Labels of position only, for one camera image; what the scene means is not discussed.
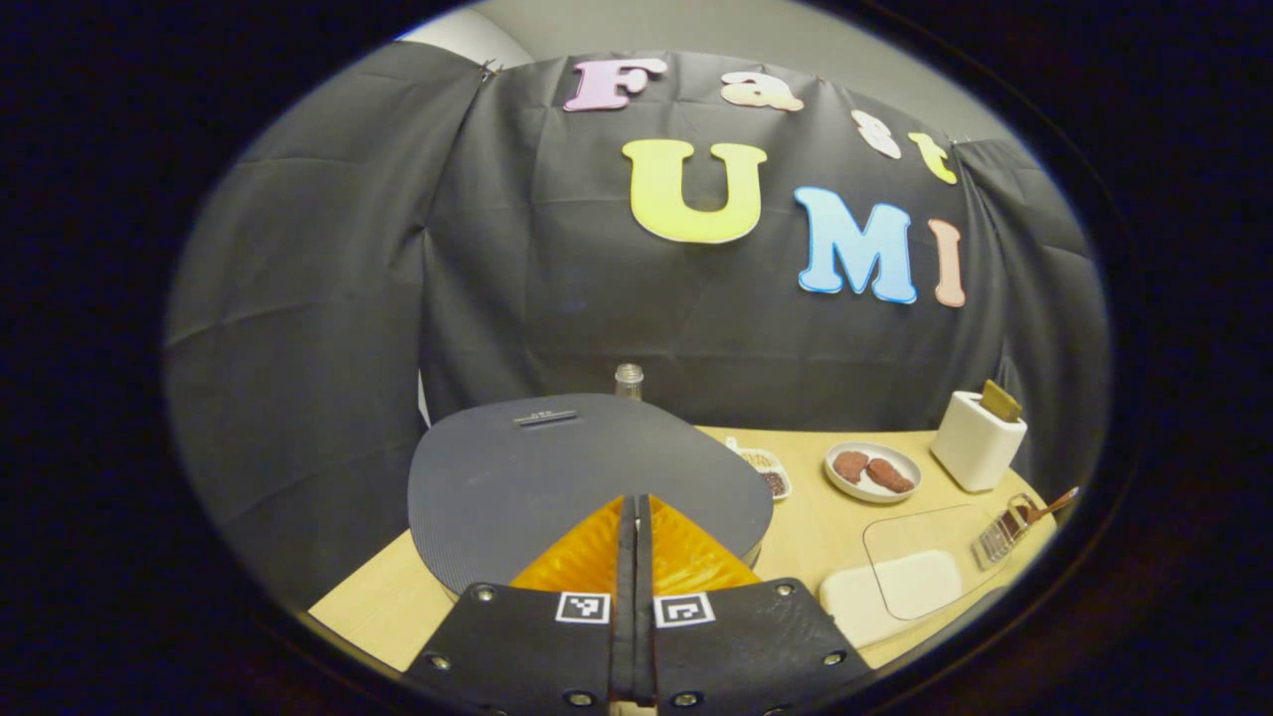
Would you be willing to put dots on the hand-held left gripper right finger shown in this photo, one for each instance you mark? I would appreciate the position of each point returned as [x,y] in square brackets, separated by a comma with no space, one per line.
[756,646]

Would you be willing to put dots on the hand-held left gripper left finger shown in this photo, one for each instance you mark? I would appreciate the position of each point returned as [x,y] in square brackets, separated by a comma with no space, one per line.
[517,646]

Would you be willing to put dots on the dark grey rice cooker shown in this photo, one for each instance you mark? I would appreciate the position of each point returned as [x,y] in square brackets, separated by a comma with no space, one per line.
[557,467]

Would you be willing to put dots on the brown wooden spoon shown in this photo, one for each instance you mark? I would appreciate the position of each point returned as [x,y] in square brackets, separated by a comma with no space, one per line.
[1049,507]

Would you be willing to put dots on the white divided bean dish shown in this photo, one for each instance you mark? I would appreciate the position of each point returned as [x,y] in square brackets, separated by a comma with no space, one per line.
[771,477]

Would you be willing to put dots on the white round plate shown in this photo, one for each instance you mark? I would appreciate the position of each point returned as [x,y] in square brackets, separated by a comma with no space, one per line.
[875,495]

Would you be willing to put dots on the red meat piece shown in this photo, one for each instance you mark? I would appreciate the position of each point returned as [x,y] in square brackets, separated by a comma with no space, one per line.
[850,465]
[888,476]

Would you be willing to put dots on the small glass bottle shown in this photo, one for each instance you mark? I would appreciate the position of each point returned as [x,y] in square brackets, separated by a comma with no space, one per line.
[629,380]

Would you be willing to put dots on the white toaster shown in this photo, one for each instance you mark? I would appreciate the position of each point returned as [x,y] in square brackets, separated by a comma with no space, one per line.
[975,447]

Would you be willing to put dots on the brown toast slice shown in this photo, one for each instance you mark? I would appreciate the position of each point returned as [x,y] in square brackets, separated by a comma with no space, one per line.
[1000,401]

